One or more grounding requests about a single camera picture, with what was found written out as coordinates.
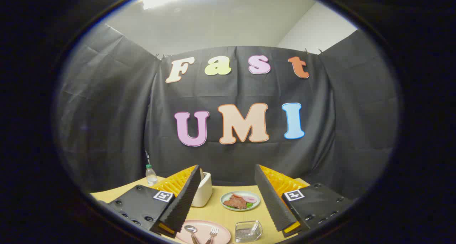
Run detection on pale green oval plate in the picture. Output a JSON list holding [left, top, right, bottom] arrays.
[[220, 191, 261, 212]]

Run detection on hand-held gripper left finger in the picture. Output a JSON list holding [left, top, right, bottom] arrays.
[[98, 165, 202, 238]]

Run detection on metal spoon wooden handle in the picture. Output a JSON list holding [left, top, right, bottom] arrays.
[[184, 225, 201, 244]]

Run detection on clear plastic water bottle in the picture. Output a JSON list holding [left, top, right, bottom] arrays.
[[145, 164, 158, 186]]

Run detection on brown meat slices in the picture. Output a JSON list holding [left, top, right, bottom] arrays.
[[223, 194, 248, 210]]

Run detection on metal wire basket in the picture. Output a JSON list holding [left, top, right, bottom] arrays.
[[235, 220, 263, 243]]

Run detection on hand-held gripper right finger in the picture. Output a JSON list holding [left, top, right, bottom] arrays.
[[254, 164, 353, 237]]

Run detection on cream white toaster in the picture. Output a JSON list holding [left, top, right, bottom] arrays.
[[191, 172, 213, 207]]

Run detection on metal fork wooden handle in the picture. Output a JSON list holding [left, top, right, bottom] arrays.
[[205, 227, 219, 244]]

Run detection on pink round plate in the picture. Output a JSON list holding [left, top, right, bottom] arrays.
[[175, 220, 231, 244]]

